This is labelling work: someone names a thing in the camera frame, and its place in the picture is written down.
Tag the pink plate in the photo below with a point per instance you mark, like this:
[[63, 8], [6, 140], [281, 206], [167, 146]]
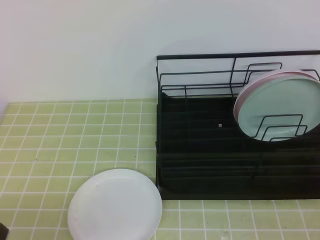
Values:
[[265, 78]]

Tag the black wire dish rack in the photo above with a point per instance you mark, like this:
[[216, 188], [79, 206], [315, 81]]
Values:
[[201, 152]]

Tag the mint green plate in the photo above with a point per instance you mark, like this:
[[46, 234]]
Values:
[[281, 109]]

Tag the black object at edge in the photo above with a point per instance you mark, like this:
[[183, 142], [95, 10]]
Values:
[[4, 232]]

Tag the white round plate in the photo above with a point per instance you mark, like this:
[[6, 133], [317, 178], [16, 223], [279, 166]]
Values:
[[116, 204]]

